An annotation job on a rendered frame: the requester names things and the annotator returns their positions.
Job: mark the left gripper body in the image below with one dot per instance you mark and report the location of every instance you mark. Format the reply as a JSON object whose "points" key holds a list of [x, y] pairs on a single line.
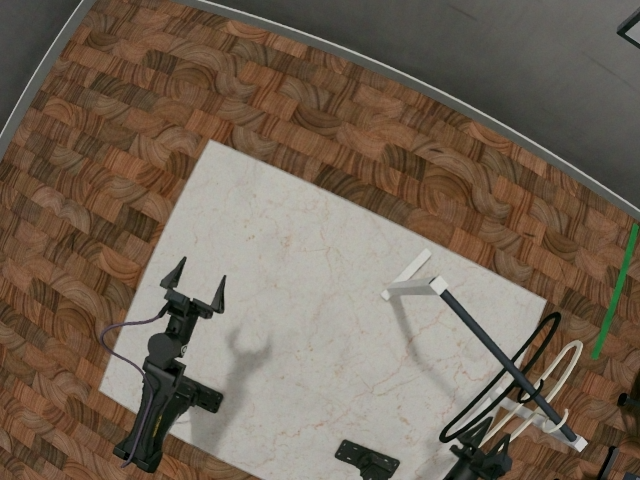
{"points": [[187, 322]]}

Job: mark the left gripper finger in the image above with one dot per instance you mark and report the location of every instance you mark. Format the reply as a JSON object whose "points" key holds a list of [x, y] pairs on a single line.
{"points": [[218, 304], [168, 280]]}

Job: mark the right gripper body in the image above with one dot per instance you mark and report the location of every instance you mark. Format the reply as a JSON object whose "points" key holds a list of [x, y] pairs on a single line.
{"points": [[470, 462]]}

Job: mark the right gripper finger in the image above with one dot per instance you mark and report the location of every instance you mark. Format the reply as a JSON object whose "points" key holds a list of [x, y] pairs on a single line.
{"points": [[505, 440], [476, 439]]}

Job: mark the black wire hanger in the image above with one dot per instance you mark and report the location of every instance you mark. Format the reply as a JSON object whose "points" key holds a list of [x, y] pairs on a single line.
{"points": [[444, 439]]}

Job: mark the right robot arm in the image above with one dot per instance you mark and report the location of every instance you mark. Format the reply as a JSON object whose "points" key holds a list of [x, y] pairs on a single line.
{"points": [[376, 468]]}

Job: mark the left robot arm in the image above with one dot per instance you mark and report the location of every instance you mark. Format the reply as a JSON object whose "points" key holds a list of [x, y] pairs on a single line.
{"points": [[162, 347]]}

